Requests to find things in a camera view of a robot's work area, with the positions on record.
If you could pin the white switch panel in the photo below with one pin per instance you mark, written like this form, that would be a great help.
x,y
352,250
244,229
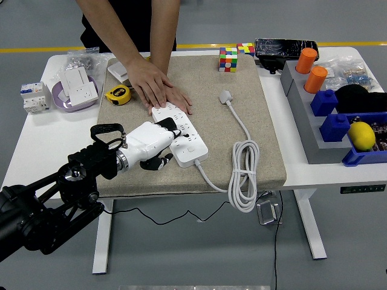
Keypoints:
x,y
74,79

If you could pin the blue plastic bin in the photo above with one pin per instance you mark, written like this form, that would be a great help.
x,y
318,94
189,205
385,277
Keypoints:
x,y
356,158

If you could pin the black plug adapter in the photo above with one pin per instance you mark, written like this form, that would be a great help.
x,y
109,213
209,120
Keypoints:
x,y
167,122

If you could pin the grey stepped block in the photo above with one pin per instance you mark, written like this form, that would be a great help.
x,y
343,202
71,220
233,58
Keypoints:
x,y
305,121

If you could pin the yellow tape measure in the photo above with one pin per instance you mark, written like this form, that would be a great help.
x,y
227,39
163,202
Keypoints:
x,y
118,93

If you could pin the dark circuit board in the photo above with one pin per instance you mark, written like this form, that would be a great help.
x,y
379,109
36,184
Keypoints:
x,y
381,130

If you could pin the black table control panel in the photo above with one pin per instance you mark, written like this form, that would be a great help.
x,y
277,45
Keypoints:
x,y
362,189

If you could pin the orange cylinder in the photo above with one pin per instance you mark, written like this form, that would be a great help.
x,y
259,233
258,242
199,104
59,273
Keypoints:
x,y
306,60
315,80

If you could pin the colourful puzzle cube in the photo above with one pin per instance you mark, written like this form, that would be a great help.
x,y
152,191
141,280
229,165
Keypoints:
x,y
228,60
246,49

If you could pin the person's right forearm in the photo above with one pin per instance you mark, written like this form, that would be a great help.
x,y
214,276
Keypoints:
x,y
113,27

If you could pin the grey-brown mat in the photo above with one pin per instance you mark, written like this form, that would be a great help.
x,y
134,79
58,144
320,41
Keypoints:
x,y
211,136

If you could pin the person's left hand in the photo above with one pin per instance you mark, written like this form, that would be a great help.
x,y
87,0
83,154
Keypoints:
x,y
180,98

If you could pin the black plastic-wrapped box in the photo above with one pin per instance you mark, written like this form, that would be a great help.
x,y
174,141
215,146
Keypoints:
x,y
281,48

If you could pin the clear acrylic block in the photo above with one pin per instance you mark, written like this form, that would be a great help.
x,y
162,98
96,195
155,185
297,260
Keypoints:
x,y
267,213
266,194

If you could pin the yellow lemon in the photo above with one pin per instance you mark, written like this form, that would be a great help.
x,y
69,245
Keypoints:
x,y
361,136

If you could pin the white wall socket panel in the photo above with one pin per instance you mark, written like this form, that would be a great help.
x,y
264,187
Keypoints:
x,y
83,93

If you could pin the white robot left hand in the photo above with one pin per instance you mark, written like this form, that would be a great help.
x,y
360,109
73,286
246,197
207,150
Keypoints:
x,y
145,142

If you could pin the black cloth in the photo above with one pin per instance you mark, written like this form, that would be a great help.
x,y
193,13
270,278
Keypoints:
x,y
359,98

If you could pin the purple bowl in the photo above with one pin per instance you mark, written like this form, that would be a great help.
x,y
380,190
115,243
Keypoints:
x,y
56,90

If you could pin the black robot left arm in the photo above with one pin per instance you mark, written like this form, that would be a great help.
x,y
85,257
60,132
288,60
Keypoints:
x,y
36,211

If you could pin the white power strip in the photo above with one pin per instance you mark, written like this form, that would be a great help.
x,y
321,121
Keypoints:
x,y
193,151

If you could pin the white table leg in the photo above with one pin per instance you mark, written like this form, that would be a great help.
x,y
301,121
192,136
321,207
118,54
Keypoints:
x,y
102,241
311,229

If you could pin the person's right hand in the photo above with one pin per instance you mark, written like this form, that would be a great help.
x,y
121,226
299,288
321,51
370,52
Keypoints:
x,y
148,81

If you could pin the clear bag of parts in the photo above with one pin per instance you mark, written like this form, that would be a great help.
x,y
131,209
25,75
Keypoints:
x,y
350,72

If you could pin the white wall switch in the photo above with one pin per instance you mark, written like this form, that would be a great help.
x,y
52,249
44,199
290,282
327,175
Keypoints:
x,y
116,69

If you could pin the blue block with knob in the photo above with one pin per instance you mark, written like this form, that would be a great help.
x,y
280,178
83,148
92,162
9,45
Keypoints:
x,y
323,104
334,130

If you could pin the person's left forearm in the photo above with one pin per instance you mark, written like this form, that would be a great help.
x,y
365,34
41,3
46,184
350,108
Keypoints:
x,y
166,30

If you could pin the clear bag of screws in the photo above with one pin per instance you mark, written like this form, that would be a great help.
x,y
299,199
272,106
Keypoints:
x,y
80,62

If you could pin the white circuit breaker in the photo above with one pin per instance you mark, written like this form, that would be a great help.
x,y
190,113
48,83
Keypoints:
x,y
33,96

